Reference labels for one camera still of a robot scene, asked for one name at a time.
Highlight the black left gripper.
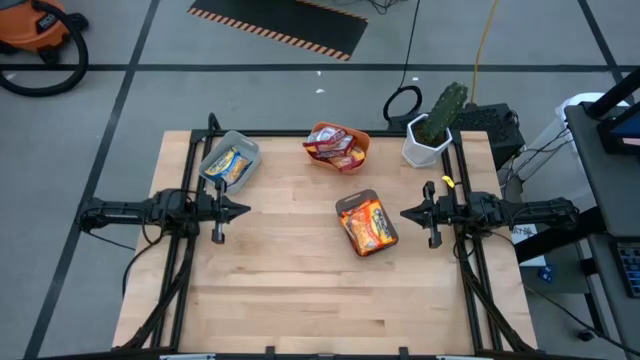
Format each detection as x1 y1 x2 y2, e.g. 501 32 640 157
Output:
197 178 252 245

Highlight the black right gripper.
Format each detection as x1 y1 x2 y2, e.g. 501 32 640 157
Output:
399 180 469 250

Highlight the blue soy sauce ramen pack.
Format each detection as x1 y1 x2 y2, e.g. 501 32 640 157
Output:
204 146 240 181
225 153 252 187

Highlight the orange chicken ramen noodle pack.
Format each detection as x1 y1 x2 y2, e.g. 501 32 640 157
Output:
339 202 364 236
349 198 398 256

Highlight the red roast beef ramen pack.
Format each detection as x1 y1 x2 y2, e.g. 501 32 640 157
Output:
303 125 350 151
335 146 367 174
315 135 358 160

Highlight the white plant pot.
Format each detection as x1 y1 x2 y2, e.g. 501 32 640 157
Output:
401 113 454 169

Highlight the light grey plastic bin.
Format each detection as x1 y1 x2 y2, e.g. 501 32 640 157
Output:
198 130 262 196

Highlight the clear plastic bin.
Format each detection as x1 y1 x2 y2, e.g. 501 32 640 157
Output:
334 188 400 259

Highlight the orange plastic bin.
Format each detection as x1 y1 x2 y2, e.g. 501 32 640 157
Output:
302 121 372 176

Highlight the green cactus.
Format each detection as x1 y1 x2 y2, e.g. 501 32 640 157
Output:
417 81 470 146

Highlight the black computer box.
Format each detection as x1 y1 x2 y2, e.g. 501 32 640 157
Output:
452 102 526 170

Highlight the white paper sheet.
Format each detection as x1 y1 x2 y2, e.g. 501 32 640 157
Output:
510 223 547 268

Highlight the dark grey desk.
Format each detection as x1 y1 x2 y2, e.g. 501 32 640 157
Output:
564 67 640 360

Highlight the black striped floor mat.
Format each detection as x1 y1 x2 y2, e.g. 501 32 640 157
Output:
188 0 370 62

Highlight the orange shop vacuum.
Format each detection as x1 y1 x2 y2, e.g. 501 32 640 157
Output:
0 0 71 54
0 0 90 98

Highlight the black keyboard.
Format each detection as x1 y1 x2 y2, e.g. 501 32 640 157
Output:
617 241 640 300

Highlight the black metal table frame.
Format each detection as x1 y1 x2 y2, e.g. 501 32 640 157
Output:
114 112 539 360

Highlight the long black cable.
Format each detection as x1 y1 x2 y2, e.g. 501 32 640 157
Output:
383 0 424 124

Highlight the yellow cable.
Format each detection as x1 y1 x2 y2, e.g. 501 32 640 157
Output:
469 0 501 104

